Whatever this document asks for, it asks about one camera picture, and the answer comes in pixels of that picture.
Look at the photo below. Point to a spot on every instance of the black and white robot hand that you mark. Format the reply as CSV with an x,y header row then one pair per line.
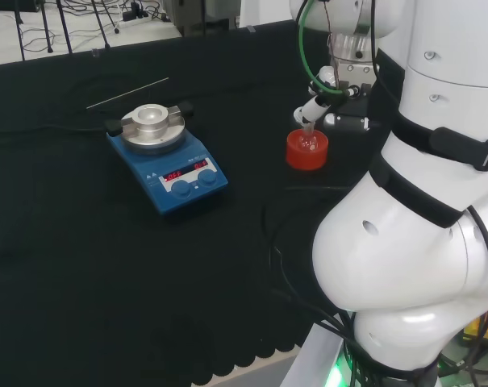
x,y
356,105

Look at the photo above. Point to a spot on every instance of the clear round-bottom glass flask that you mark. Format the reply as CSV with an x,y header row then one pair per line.
x,y
308,141

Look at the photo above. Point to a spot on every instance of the grey metal cabinet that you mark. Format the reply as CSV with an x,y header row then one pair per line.
x,y
203,14

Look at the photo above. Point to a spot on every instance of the blue base heater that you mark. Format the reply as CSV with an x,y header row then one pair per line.
x,y
147,181

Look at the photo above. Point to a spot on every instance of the thin metal probe rod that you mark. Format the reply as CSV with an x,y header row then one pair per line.
x,y
126,93

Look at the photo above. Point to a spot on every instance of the yellow stop button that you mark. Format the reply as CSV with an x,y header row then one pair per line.
x,y
475,328

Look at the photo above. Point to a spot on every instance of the black tripod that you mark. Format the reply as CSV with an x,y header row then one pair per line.
x,y
102,28
46,28

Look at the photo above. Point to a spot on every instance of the black bench cloth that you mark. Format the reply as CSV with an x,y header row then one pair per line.
x,y
106,262

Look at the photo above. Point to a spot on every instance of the black box on floor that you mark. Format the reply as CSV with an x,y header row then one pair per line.
x,y
17,5

